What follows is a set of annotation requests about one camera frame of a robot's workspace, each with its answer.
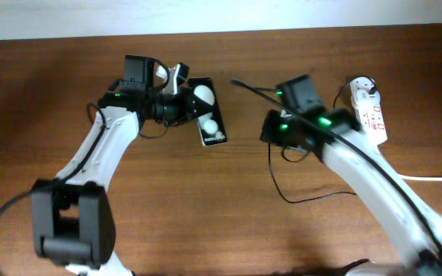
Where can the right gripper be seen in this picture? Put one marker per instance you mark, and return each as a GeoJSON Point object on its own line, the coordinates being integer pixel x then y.
{"type": "Point", "coordinates": [267, 133]}

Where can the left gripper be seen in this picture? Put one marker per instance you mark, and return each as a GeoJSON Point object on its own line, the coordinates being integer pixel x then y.
{"type": "Point", "coordinates": [183, 96]}

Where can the black smartphone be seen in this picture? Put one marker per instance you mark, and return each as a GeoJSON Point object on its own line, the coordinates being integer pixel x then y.
{"type": "Point", "coordinates": [210, 124]}

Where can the white power strip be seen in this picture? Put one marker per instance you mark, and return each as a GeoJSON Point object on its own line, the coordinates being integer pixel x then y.
{"type": "Point", "coordinates": [372, 121]}

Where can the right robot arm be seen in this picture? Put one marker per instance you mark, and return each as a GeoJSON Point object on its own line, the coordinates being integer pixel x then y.
{"type": "Point", "coordinates": [342, 143]}

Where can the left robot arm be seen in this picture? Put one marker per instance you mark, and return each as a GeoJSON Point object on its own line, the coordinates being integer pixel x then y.
{"type": "Point", "coordinates": [72, 220]}

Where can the white usb charger plug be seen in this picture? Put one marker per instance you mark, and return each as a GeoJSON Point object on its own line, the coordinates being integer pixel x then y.
{"type": "Point", "coordinates": [364, 92]}

